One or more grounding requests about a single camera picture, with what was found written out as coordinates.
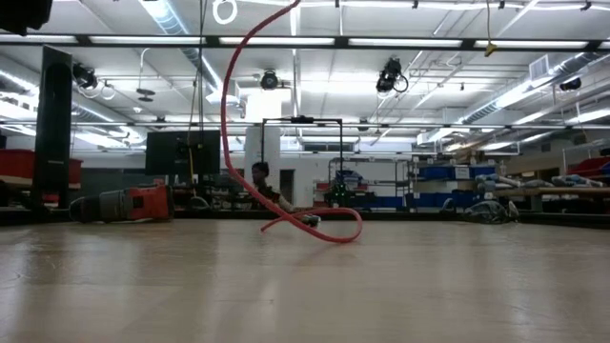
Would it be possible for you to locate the red cord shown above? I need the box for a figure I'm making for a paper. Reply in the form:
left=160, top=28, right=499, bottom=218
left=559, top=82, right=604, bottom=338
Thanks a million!
left=219, top=0, right=363, bottom=244

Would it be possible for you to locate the person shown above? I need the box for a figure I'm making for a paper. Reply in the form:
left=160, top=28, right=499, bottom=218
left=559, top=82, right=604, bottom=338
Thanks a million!
left=250, top=161, right=306, bottom=214

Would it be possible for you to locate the white building column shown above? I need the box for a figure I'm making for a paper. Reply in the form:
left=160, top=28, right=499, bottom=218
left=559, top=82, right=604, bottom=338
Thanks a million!
left=243, top=91, right=283, bottom=194

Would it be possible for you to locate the black monitor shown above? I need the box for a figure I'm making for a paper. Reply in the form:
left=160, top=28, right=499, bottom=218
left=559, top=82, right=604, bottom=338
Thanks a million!
left=145, top=130, right=222, bottom=176

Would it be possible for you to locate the blue storage bin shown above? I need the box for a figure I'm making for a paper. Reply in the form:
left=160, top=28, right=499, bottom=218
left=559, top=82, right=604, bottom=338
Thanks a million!
left=376, top=190, right=483, bottom=209
left=417, top=164, right=498, bottom=181

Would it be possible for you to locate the black beam with light strips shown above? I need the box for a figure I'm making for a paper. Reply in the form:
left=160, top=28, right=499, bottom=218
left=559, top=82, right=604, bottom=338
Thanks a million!
left=0, top=33, right=610, bottom=52

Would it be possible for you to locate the grey cloth bundle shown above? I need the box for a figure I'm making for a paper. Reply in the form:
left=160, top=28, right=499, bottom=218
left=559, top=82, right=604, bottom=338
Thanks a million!
left=551, top=173, right=607, bottom=189
left=440, top=197, right=519, bottom=225
left=474, top=173, right=555, bottom=190

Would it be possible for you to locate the yellow hanging connector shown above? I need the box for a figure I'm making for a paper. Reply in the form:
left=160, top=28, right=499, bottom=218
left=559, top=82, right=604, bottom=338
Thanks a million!
left=483, top=0, right=499, bottom=58

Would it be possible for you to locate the wooden workbench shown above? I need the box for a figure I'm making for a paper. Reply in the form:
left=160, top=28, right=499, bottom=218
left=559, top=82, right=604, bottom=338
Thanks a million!
left=495, top=186, right=610, bottom=213

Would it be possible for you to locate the black background rig frame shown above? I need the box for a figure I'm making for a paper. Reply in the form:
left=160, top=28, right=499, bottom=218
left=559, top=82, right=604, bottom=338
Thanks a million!
left=259, top=115, right=345, bottom=212

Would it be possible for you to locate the black aluminium table frame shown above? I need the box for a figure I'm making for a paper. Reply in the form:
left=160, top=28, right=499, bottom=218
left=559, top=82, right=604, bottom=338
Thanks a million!
left=0, top=208, right=610, bottom=231

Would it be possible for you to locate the red cordless drill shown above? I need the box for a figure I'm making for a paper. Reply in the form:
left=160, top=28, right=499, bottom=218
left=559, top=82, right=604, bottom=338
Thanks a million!
left=69, top=179, right=175, bottom=224

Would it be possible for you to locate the white cable ring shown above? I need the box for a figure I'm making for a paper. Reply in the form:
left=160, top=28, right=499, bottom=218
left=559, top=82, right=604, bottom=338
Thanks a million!
left=212, top=0, right=238, bottom=26

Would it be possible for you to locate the silver ceiling air duct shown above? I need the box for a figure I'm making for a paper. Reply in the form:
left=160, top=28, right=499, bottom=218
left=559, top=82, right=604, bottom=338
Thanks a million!
left=459, top=50, right=610, bottom=126
left=137, top=0, right=229, bottom=94

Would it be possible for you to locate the black upright post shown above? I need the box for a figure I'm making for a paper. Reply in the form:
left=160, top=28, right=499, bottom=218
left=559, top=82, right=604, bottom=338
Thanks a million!
left=30, top=45, right=73, bottom=212

